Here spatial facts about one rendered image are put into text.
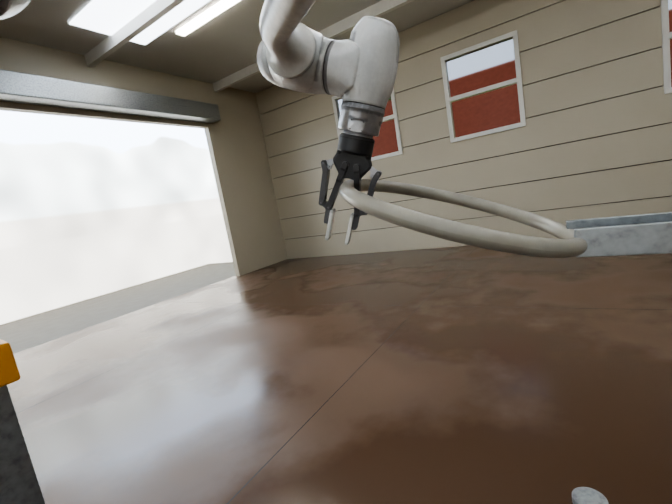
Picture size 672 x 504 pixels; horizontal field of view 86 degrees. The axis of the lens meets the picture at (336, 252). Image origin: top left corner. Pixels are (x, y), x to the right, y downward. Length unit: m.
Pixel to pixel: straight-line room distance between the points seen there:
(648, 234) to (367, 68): 0.55
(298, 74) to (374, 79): 0.15
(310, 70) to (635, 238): 0.64
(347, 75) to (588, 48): 6.31
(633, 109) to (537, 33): 1.77
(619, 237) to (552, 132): 6.07
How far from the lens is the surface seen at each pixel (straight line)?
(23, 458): 1.04
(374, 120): 0.76
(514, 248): 0.59
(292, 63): 0.77
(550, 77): 6.89
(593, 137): 6.84
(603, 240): 0.75
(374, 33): 0.77
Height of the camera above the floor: 1.24
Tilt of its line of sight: 8 degrees down
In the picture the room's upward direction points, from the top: 10 degrees counter-clockwise
